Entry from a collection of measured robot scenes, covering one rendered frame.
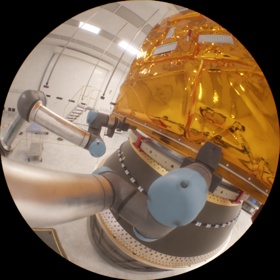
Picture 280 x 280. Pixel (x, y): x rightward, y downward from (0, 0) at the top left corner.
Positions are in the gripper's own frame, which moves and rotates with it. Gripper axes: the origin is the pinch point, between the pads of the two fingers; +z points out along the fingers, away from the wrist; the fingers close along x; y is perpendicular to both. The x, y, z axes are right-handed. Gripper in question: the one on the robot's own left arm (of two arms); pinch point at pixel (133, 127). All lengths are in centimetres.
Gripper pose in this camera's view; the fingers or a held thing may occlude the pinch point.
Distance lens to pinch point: 65.7
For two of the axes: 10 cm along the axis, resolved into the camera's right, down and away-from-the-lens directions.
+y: 3.5, -9.1, -2.1
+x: -6.0, -3.9, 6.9
